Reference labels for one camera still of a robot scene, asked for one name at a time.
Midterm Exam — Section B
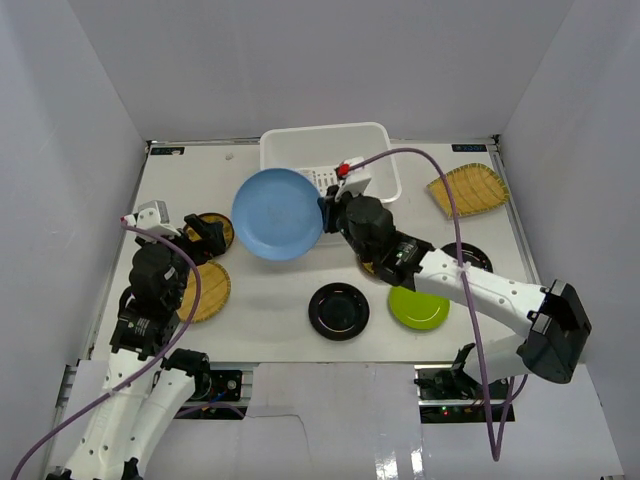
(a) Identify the black glossy bowl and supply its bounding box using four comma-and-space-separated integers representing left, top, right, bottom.
441, 242, 493, 272

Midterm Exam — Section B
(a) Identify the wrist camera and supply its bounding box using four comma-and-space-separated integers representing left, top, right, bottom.
125, 200, 180, 238
335, 157, 372, 200

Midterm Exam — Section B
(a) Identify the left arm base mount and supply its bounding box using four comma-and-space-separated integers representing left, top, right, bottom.
175, 369, 247, 420

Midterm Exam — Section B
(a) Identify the black flat plate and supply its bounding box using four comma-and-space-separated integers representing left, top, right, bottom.
308, 282, 370, 342

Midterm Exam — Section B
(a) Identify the lime green plate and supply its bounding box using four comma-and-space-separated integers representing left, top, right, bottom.
388, 287, 450, 331

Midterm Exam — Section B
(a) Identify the fan-shaped bamboo woven tray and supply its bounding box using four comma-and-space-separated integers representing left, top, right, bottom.
445, 163, 510, 218

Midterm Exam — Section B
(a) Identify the yellow patterned plate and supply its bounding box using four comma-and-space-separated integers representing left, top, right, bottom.
358, 260, 379, 281
190, 213, 235, 260

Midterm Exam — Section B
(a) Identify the blue plate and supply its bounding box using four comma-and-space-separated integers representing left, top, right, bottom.
231, 168, 323, 261

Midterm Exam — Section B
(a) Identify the round bamboo woven plate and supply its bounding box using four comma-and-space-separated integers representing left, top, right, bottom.
178, 261, 231, 323

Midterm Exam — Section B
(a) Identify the yellow patterned plate left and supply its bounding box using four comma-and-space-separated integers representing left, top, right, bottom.
190, 213, 235, 260

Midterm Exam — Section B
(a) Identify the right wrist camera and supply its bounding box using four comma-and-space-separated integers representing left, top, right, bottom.
335, 157, 372, 200

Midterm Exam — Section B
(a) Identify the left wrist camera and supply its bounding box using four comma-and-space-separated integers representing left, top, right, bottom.
125, 200, 180, 238

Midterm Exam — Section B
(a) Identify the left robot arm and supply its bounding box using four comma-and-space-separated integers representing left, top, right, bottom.
49, 203, 224, 479

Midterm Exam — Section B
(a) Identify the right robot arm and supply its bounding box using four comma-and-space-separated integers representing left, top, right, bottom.
317, 186, 592, 399

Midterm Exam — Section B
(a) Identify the white plastic bin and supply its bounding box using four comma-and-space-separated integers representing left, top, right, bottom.
259, 122, 402, 205

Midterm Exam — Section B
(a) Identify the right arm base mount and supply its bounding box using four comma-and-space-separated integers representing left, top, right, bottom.
414, 343, 487, 425

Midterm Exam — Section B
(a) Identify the yellow patterned plate right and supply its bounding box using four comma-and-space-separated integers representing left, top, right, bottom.
358, 260, 379, 281

